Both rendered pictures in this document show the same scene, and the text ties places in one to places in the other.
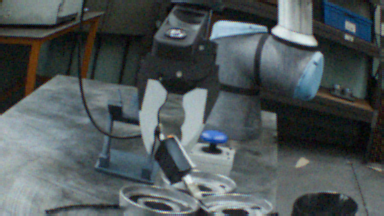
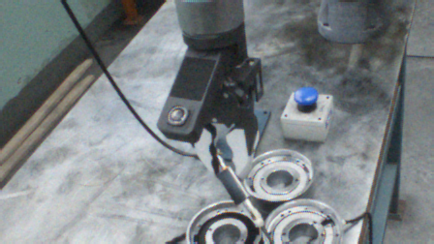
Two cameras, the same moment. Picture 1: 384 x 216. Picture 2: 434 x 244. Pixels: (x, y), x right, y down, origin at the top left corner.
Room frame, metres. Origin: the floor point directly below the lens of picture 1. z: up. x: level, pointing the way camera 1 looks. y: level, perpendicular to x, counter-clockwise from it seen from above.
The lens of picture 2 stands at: (0.38, -0.22, 1.39)
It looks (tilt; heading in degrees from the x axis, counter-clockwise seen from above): 42 degrees down; 21
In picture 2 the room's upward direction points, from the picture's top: 10 degrees counter-clockwise
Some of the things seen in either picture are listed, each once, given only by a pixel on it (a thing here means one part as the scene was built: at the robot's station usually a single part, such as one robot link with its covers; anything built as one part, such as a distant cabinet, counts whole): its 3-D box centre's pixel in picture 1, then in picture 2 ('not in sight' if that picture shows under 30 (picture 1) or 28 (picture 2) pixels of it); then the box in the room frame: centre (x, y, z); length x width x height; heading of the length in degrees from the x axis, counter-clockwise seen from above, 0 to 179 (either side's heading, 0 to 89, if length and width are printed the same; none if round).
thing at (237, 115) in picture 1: (230, 105); (353, 3); (1.39, -0.07, 0.85); 0.15 x 0.15 x 0.10
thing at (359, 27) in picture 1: (346, 21); not in sight; (4.44, -1.14, 1.11); 0.52 x 0.38 x 0.22; 86
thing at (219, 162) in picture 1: (209, 162); (309, 114); (1.06, -0.04, 0.82); 0.08 x 0.07 x 0.05; 176
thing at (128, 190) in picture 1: (157, 210); (227, 238); (0.79, 0.02, 0.82); 0.10 x 0.10 x 0.04
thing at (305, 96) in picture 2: (212, 148); (306, 104); (1.05, -0.04, 0.85); 0.04 x 0.04 x 0.05
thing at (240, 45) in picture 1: (241, 50); not in sight; (1.38, -0.08, 0.97); 0.13 x 0.12 x 0.14; 65
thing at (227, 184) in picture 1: (197, 193); (280, 183); (0.90, -0.03, 0.82); 0.10 x 0.10 x 0.04
